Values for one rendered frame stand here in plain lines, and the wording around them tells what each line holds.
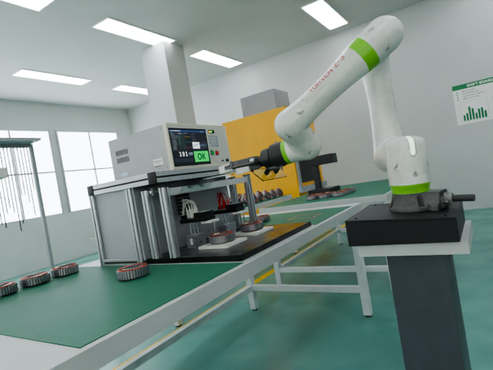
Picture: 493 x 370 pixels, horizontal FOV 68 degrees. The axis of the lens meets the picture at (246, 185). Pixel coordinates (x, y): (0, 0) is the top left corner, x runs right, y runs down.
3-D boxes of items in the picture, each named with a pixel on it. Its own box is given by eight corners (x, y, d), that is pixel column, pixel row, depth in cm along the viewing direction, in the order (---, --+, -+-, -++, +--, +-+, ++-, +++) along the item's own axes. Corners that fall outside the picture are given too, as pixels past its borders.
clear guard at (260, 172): (287, 176, 181) (285, 164, 181) (263, 180, 160) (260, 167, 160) (232, 185, 198) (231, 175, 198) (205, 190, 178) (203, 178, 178)
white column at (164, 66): (218, 249, 593) (183, 46, 589) (200, 257, 555) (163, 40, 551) (194, 250, 620) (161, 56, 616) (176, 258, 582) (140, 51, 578)
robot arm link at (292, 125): (373, 78, 125) (352, 67, 133) (362, 53, 117) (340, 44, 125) (294, 153, 128) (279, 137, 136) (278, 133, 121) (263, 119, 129)
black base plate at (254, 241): (311, 225, 182) (310, 221, 182) (241, 261, 128) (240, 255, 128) (233, 232, 207) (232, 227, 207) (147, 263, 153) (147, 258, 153)
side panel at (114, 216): (147, 263, 154) (134, 187, 154) (142, 265, 152) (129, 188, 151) (106, 264, 169) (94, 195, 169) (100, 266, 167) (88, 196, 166)
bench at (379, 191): (429, 238, 427) (419, 174, 426) (403, 294, 271) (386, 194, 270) (337, 243, 486) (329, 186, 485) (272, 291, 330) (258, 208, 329)
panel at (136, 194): (234, 227, 208) (225, 175, 207) (145, 259, 152) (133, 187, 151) (232, 227, 208) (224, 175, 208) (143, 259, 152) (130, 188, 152)
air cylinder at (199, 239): (207, 244, 166) (205, 231, 166) (196, 247, 159) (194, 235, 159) (198, 244, 168) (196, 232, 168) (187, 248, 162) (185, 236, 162)
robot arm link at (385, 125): (405, 168, 148) (381, 35, 146) (421, 169, 132) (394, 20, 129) (373, 175, 149) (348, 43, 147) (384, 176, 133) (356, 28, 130)
